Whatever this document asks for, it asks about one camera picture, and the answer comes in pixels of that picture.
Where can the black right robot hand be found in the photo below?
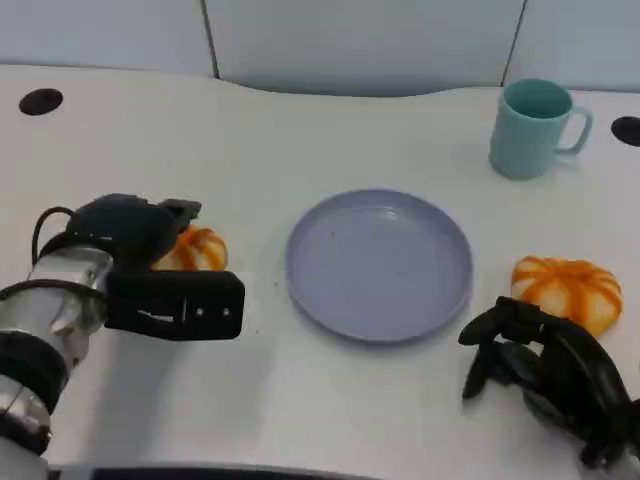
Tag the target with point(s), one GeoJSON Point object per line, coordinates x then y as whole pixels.
{"type": "Point", "coordinates": [570, 375]}

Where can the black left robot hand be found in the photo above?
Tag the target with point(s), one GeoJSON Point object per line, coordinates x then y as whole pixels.
{"type": "Point", "coordinates": [125, 230]}

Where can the orange white toy bread roll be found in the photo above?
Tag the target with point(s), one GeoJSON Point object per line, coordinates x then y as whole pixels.
{"type": "Point", "coordinates": [205, 250]}
{"type": "Point", "coordinates": [570, 287]}

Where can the lilac plate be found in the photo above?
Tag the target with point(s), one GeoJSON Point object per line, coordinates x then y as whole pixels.
{"type": "Point", "coordinates": [378, 265]}

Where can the pale green mug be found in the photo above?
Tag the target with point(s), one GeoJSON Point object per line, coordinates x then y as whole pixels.
{"type": "Point", "coordinates": [525, 137]}

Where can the grey partition screen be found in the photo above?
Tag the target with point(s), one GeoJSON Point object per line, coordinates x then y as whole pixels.
{"type": "Point", "coordinates": [360, 45]}

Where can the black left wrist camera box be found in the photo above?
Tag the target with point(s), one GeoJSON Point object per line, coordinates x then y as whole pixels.
{"type": "Point", "coordinates": [170, 307]}

